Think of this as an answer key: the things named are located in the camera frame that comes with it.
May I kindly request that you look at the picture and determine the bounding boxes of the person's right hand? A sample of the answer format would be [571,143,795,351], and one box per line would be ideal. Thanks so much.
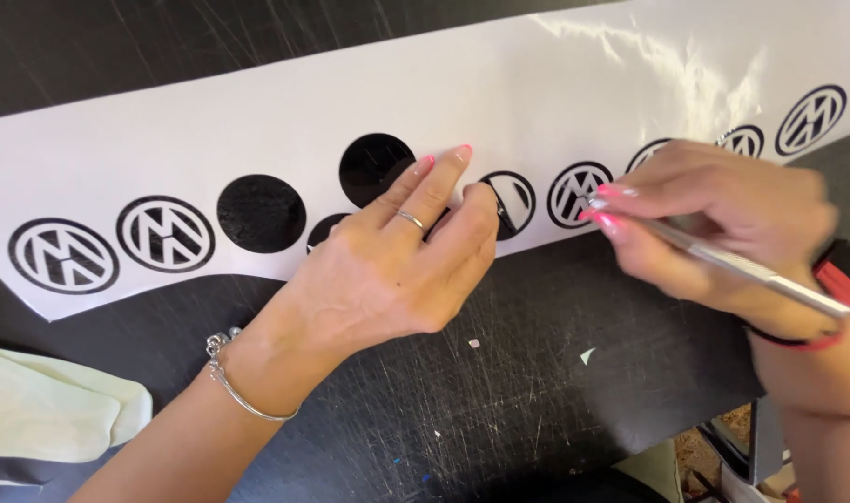
[577,138,845,343]

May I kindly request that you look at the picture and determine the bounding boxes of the person's left hand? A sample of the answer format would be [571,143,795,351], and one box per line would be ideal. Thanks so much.
[257,144,501,381]

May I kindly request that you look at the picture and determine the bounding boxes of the silver craft knife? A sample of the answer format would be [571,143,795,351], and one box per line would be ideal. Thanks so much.
[586,197,850,320]

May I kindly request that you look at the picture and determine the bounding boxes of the white vinyl backing sheet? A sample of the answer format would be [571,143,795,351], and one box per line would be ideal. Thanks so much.
[0,0,850,324]

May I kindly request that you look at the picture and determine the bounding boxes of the half peeled round sticker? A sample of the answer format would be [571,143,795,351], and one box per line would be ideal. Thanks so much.
[478,170,537,242]

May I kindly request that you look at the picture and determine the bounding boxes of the red black wristband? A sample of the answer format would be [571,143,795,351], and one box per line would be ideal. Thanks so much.
[742,323,845,352]

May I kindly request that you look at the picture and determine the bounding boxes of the solid black round sticker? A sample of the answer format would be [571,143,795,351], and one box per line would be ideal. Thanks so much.
[338,133,418,209]
[306,212,352,254]
[216,174,307,254]

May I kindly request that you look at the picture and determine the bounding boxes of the pale green cloth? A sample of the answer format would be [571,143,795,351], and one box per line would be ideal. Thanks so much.
[612,439,686,503]
[0,255,154,465]

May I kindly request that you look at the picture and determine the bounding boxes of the row of round emblem stickers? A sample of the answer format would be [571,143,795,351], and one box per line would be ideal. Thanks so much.
[7,84,848,296]

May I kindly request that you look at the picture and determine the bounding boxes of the grey blue cloth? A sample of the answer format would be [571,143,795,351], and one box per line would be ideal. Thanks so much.
[0,447,127,503]

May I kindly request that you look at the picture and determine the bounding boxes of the grey metal chair frame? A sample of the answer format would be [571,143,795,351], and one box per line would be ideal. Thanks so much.
[697,397,793,503]

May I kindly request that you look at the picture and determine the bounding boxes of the silver bangle bracelet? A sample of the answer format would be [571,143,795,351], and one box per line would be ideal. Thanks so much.
[206,327,301,422]

